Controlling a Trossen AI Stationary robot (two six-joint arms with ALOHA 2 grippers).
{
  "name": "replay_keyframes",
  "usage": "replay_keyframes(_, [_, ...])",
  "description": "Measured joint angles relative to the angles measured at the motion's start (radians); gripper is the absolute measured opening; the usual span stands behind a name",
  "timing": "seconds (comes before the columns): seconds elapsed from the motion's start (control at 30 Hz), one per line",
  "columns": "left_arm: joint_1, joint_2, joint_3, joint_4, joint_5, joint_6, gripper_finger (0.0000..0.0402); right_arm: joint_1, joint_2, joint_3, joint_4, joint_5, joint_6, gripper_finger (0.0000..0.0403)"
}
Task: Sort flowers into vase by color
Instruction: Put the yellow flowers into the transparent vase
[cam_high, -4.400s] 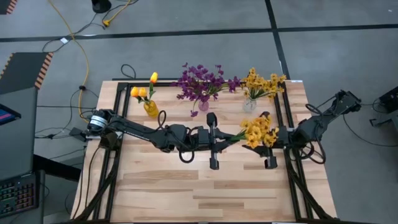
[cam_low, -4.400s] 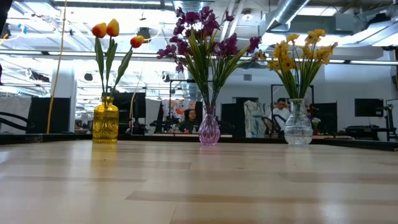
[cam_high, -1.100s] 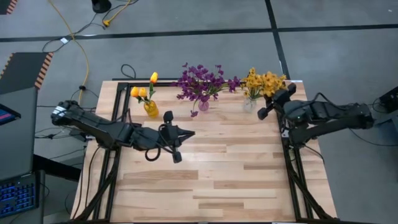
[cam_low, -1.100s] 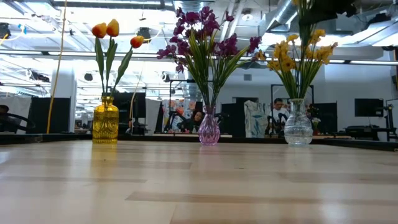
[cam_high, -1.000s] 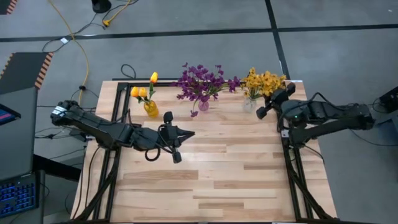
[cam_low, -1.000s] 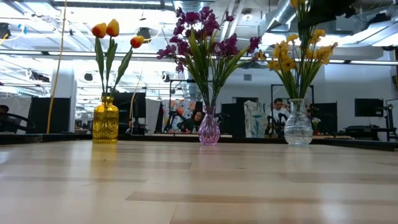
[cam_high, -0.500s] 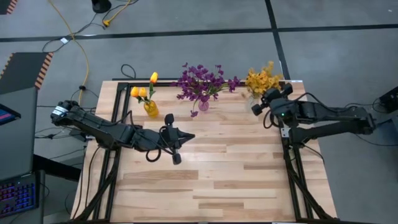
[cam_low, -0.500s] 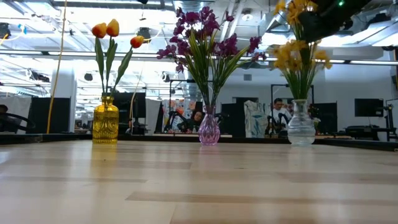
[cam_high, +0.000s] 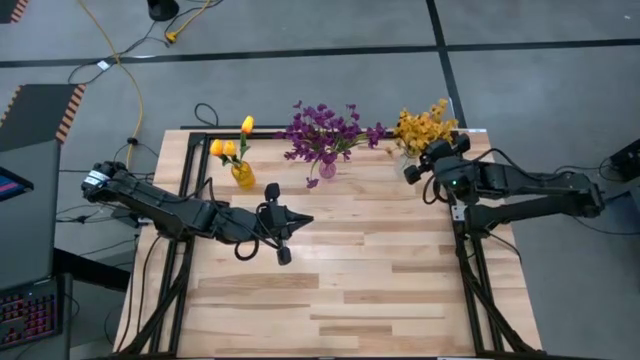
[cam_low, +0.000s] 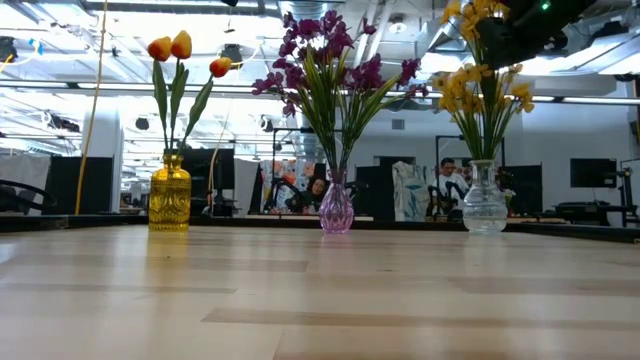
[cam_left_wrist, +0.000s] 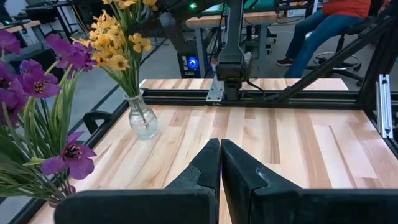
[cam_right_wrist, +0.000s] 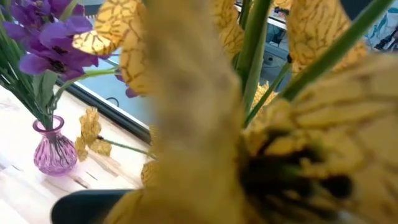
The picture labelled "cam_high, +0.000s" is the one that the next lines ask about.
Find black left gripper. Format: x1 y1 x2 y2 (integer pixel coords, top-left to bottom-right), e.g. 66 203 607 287
257 182 315 266

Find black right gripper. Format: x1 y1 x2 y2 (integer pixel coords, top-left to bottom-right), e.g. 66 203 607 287
403 133 474 184

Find clear glass vase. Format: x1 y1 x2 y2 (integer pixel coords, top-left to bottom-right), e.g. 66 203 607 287
392 149 419 180

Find yellow glass vase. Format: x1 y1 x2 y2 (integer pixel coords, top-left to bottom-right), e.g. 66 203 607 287
231 160 257 192

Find black floor tape strip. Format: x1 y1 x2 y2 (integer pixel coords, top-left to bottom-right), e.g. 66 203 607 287
0 38 640 69
425 0 469 134

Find black equipment box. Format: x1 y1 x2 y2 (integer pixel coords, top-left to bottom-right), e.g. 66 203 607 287
608 138 640 182

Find black round stand base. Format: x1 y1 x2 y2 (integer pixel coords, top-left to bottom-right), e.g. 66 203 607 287
146 0 181 22

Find large black hazard-striped mat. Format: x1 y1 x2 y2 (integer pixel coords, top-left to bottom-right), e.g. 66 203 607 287
0 83 88 153

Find backlit black keyboard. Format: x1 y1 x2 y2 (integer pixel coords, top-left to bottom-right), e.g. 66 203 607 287
0 277 65 351

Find computer monitor screen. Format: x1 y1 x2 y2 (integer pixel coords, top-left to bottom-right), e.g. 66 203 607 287
0 166 35 203

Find small black hazard-striped mat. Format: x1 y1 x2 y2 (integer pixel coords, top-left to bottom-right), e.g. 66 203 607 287
0 0 30 25

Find black aluminium table frame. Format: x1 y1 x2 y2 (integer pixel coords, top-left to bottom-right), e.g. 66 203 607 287
112 119 546 360

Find thick yellow power cord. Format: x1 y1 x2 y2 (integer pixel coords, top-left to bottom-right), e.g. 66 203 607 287
77 0 146 199

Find thin yellow plug cord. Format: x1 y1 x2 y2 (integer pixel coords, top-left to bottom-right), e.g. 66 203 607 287
164 0 214 44

